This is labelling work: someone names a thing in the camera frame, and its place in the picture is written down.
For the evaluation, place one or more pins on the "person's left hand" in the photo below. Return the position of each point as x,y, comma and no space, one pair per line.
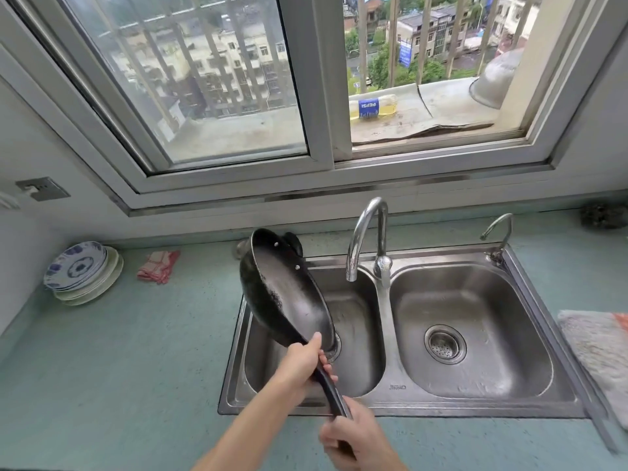
297,365

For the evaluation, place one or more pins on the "red checkered cloth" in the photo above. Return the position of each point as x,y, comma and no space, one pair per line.
158,267

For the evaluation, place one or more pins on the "metal bowl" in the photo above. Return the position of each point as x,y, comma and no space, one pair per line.
495,83

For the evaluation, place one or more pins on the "grey wall socket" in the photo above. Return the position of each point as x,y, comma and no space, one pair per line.
43,189

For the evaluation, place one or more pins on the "person's left thumb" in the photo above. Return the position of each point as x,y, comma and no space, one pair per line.
315,342

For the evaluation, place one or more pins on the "round metal drain strainer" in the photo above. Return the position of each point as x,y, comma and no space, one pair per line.
445,344

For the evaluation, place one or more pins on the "person's right thumb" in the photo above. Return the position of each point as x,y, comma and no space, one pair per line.
357,408

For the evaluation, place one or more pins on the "person's right hand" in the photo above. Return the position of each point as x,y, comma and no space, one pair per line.
365,443

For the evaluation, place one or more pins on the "worn grey sill sheet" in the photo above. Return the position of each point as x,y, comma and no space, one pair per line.
407,122

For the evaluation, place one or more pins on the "plastic bottle with blue label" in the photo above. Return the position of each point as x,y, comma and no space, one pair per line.
373,107

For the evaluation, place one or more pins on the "stack of blue patterned plates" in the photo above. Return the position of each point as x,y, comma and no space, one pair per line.
78,269

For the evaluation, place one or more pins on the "dark scouring pad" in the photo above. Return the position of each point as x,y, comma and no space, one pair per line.
597,215

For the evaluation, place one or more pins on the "person's left forearm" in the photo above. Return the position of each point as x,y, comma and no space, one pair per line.
245,431

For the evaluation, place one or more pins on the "metal sink drain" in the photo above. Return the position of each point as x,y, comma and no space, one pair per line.
335,350

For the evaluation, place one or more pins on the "tall chrome kitchen faucet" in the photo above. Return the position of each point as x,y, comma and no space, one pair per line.
381,240

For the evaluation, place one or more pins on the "sliding glass window sash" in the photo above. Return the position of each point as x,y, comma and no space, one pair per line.
321,68

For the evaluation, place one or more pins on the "small chrome faucet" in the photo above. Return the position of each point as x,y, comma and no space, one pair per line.
509,229

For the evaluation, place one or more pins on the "grey aluminium window frame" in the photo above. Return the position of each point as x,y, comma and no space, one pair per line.
343,179

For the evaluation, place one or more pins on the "row of window guard bars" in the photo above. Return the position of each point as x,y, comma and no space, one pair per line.
456,34

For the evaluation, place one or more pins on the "stainless steel double sink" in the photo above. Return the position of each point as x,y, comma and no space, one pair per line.
471,289

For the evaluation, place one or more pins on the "grey and orange towel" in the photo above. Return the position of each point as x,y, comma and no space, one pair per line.
601,358

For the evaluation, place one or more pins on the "black frying pan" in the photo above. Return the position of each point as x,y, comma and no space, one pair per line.
284,289

